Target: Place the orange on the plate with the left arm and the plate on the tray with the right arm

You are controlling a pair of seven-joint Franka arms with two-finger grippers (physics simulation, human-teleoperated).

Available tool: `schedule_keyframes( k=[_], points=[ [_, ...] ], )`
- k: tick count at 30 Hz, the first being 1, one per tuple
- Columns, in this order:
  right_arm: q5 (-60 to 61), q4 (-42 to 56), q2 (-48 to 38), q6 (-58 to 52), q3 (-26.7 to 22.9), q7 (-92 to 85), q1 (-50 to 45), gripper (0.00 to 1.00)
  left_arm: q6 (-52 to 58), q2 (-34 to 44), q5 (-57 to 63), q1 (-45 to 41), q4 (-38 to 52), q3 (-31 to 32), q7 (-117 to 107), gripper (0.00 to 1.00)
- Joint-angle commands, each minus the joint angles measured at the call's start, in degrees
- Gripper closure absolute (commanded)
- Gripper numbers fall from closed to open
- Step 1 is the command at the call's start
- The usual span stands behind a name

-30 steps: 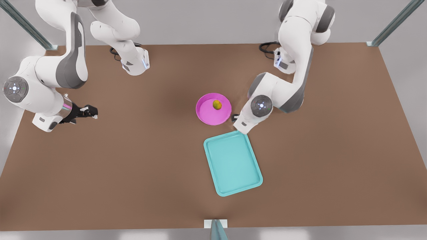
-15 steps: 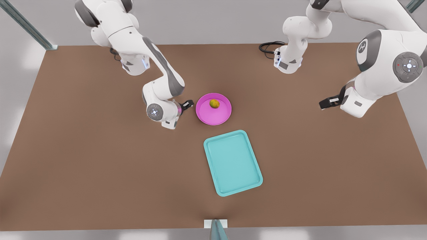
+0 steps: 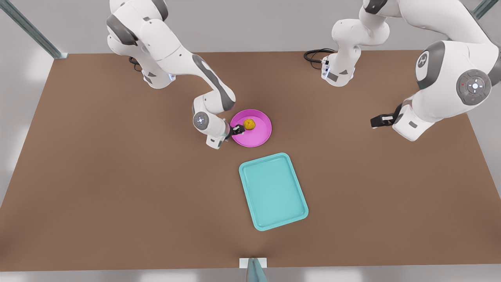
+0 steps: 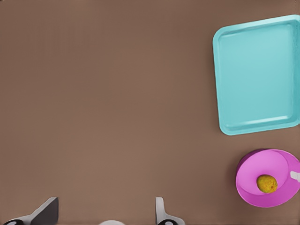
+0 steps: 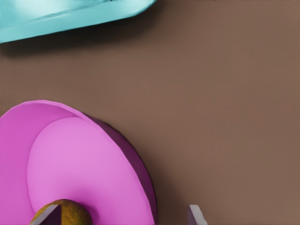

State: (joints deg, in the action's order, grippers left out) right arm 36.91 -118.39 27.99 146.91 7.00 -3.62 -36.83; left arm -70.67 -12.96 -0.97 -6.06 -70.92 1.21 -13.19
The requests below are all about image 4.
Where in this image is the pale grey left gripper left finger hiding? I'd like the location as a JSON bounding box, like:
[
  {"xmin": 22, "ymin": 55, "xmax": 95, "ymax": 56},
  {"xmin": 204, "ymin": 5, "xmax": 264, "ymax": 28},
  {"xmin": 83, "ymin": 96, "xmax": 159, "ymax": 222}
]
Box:
[{"xmin": 2, "ymin": 196, "xmax": 59, "ymax": 225}]

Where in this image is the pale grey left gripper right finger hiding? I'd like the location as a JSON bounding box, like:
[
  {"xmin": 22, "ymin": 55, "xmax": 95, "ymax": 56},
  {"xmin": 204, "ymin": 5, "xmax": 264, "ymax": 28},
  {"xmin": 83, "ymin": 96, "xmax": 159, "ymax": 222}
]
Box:
[{"xmin": 155, "ymin": 196, "xmax": 186, "ymax": 225}]

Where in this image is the small orange fruit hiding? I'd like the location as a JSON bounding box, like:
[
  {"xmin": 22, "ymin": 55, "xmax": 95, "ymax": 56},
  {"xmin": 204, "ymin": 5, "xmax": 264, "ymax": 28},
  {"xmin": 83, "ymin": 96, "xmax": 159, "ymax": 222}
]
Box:
[{"xmin": 256, "ymin": 174, "xmax": 278, "ymax": 195}]

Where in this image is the pink round plate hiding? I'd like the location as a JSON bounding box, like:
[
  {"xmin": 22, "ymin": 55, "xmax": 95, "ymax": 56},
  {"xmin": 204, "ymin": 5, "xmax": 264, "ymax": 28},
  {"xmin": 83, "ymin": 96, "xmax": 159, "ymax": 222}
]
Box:
[{"xmin": 235, "ymin": 148, "xmax": 300, "ymax": 208}]

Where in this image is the turquoise rectangular tray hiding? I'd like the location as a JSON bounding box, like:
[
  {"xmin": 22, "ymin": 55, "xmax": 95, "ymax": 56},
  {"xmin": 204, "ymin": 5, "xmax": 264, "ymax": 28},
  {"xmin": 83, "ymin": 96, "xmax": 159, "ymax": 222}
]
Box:
[{"xmin": 212, "ymin": 14, "xmax": 300, "ymax": 136}]

